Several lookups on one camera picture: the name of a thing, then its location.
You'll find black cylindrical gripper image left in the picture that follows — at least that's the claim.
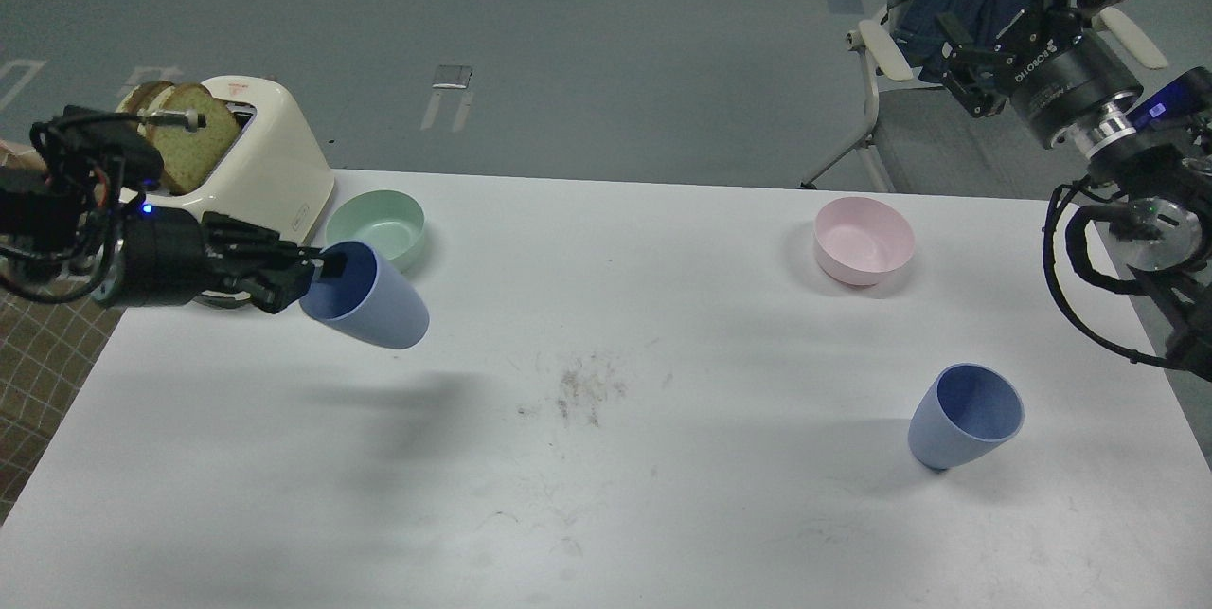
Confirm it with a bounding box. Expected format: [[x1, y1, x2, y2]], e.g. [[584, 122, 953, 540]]
[[102, 207, 349, 313]]

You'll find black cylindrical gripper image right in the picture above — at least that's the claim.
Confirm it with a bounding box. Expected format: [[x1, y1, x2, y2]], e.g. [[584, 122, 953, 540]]
[[936, 0, 1142, 149]]

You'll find blue cup image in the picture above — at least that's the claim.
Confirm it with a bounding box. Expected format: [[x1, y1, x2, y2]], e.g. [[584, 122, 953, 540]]
[[907, 363, 1025, 471], [299, 241, 430, 349]]

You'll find green bowl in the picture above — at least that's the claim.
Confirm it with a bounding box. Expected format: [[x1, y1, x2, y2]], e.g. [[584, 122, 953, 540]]
[[324, 189, 427, 273]]

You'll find cream white toaster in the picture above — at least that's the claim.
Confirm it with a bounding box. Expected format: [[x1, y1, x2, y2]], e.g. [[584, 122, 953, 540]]
[[122, 76, 336, 247]]

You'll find grey office chair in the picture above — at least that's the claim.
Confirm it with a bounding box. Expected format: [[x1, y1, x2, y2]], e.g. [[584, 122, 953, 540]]
[[797, 0, 1170, 193]]

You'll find bread slice front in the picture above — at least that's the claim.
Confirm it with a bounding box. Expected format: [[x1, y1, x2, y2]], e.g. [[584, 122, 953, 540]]
[[144, 82, 240, 195]]

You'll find bread slice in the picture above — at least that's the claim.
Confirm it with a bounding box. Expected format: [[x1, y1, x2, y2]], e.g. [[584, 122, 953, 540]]
[[118, 80, 179, 144], [144, 82, 240, 195]]

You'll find bread slice back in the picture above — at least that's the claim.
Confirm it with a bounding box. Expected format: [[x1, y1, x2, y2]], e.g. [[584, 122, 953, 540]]
[[118, 80, 179, 144]]

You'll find pink bowl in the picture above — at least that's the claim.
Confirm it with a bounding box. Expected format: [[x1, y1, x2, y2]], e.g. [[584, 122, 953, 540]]
[[812, 197, 917, 288]]

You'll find beige checkered cloth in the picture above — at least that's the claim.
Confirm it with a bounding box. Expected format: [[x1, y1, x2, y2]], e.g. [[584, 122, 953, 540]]
[[0, 140, 124, 525]]

